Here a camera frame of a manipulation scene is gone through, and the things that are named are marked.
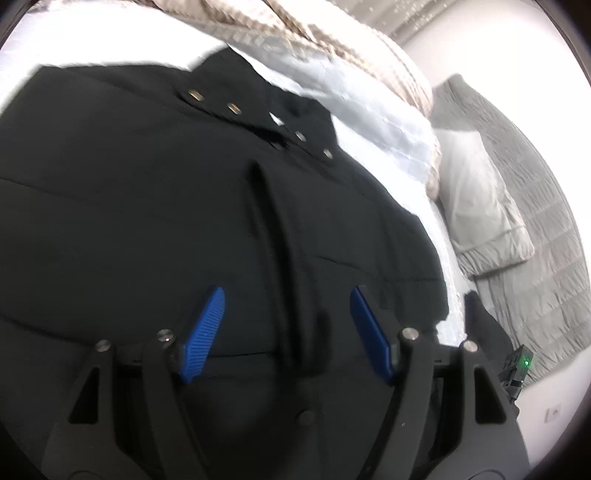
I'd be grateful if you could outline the grey star curtain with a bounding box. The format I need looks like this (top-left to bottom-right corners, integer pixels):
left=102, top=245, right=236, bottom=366
left=332, top=0, right=467, bottom=44

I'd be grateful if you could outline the grey quilt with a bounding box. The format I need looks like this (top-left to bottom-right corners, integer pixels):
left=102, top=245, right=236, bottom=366
left=429, top=74, right=587, bottom=384

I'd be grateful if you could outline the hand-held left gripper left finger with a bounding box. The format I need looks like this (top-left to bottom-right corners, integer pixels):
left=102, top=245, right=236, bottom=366
left=43, top=285, right=227, bottom=477

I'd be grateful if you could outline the striped duvet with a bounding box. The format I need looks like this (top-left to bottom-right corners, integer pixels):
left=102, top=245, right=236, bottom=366
left=152, top=0, right=444, bottom=199

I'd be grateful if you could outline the dark cloth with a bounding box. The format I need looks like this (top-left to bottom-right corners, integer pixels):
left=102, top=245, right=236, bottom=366
left=464, top=293, right=513, bottom=370

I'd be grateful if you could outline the grey pillow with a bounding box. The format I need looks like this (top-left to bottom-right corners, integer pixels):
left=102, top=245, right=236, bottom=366
left=431, top=129, right=535, bottom=278

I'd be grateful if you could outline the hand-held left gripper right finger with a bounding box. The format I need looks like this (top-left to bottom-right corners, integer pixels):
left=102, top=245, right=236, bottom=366
left=349, top=285, right=530, bottom=477

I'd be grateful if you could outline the white grid bedspread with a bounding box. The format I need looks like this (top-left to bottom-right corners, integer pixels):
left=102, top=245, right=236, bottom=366
left=0, top=0, right=467, bottom=347

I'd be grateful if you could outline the black padded coat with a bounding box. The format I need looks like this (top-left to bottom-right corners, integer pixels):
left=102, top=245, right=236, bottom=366
left=0, top=46, right=451, bottom=480

